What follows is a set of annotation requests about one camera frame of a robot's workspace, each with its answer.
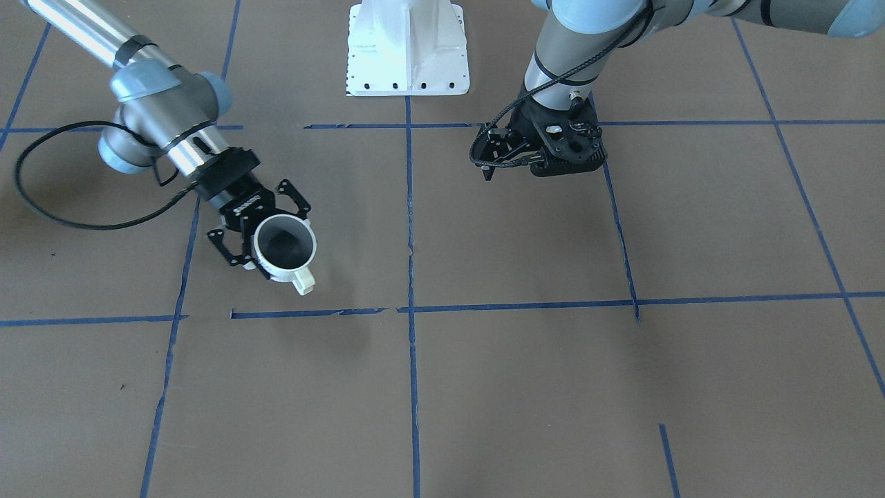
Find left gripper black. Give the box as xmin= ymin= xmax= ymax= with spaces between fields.
xmin=483 ymin=123 xmax=537 ymax=182

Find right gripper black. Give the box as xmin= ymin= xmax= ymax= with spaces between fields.
xmin=192 ymin=147 xmax=312 ymax=280

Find white ribbed HOME mug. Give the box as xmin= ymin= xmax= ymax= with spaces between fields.
xmin=252 ymin=214 xmax=318 ymax=296

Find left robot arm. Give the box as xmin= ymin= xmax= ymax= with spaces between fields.
xmin=469 ymin=1 xmax=884 ymax=181

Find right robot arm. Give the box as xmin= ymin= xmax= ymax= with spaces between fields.
xmin=14 ymin=1 xmax=318 ymax=295

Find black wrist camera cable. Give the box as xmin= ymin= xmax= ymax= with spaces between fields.
xmin=469 ymin=7 xmax=654 ymax=168

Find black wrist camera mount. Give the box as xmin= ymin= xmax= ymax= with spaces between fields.
xmin=508 ymin=95 xmax=607 ymax=178

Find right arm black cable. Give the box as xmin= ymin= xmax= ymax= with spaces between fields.
xmin=14 ymin=122 xmax=201 ymax=231

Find white camera stand base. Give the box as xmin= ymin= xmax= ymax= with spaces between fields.
xmin=346 ymin=1 xmax=471 ymax=97

